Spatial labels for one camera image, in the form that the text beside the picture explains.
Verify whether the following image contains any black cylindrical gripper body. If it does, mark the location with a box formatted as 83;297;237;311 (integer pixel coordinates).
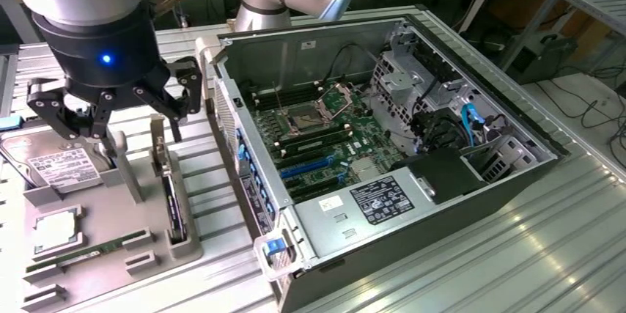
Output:
31;0;171;109

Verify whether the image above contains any silver hard disk drive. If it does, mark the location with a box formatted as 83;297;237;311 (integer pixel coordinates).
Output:
0;132;118;194

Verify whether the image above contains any thin metal locking lever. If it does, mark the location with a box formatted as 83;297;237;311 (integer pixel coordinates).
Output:
274;89;289;117

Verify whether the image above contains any black RAM slot bank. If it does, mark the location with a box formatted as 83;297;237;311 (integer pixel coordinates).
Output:
251;86;325;111

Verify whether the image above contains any CPU socket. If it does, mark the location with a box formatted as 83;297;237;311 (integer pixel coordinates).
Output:
285;103;325;135

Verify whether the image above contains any installed black RAM stick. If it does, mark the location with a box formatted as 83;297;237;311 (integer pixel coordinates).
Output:
277;125;354;157

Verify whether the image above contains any metal socket cover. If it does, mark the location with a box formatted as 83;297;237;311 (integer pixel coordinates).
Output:
317;83;354;111

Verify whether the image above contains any black graphics card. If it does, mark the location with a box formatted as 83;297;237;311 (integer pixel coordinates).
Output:
157;136;189;248

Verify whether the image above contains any blue expansion slot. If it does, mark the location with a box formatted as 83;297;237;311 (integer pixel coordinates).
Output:
279;156;335;179

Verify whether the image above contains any silver CPU chip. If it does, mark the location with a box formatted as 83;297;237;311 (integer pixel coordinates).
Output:
32;213;83;252

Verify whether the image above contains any grey parts rack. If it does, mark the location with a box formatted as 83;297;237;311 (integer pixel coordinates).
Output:
0;112;207;313

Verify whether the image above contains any green motherboard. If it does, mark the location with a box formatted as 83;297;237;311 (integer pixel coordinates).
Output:
247;77;409;205

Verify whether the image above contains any black expansion slot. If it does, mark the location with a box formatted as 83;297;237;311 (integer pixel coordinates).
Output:
285;174;345;197

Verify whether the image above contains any green RAM stick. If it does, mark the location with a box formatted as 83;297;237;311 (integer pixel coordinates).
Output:
24;230;151;273

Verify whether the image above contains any metal disk bay cage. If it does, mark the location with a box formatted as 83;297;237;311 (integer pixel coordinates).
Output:
370;50;428;109

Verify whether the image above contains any silver chipset heatsink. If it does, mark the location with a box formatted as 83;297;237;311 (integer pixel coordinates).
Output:
349;161;389;183

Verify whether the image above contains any grey power supply unit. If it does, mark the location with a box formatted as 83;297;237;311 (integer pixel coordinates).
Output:
291;165;438;259

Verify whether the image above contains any black plastic shroud box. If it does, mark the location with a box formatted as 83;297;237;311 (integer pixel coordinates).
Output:
406;147;492;205

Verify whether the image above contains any open black PC case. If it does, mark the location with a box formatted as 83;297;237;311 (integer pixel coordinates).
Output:
195;11;572;313

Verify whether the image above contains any black box device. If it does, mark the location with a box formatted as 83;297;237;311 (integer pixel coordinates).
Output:
508;33;580;85

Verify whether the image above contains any blue card retention bracket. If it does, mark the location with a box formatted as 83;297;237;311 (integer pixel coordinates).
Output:
234;126;277;216

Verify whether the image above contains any long black wire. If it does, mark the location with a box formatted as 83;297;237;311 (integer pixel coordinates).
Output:
327;43;382;80

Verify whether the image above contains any black wire bundle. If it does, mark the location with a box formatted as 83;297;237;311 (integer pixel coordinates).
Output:
409;107;466;155

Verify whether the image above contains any blue SATA wire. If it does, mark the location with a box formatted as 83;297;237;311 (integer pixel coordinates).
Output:
460;103;485;146

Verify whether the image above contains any black floor cable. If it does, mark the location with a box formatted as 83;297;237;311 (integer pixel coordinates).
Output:
533;65;626;145

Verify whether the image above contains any aluminium frame table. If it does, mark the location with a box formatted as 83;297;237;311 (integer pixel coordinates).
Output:
498;0;626;72

